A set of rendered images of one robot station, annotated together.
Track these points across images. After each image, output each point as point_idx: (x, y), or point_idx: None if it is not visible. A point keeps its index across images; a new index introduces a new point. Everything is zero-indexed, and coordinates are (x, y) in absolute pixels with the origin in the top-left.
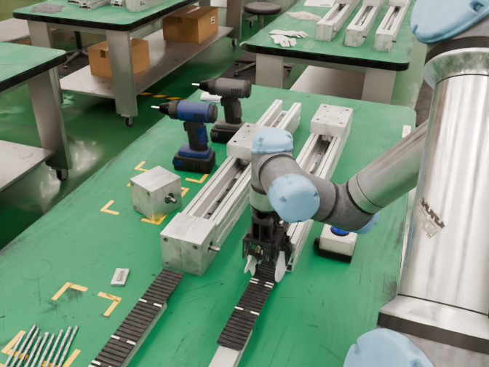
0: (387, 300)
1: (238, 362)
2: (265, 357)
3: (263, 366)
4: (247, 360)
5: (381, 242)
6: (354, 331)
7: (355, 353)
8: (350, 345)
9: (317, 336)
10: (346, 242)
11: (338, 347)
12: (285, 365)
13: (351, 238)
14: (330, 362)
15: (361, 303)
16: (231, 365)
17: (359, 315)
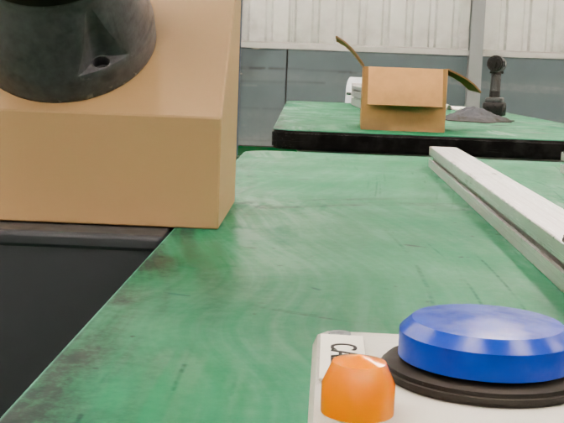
0: (53, 415)
1: (562, 286)
2: (501, 300)
3: (492, 294)
4: (545, 297)
5: None
6: (227, 343)
7: None
8: (239, 325)
9: (367, 329)
10: (378, 334)
11: (280, 321)
12: (430, 296)
13: (347, 343)
14: (300, 304)
15: (204, 397)
16: (561, 237)
17: (212, 370)
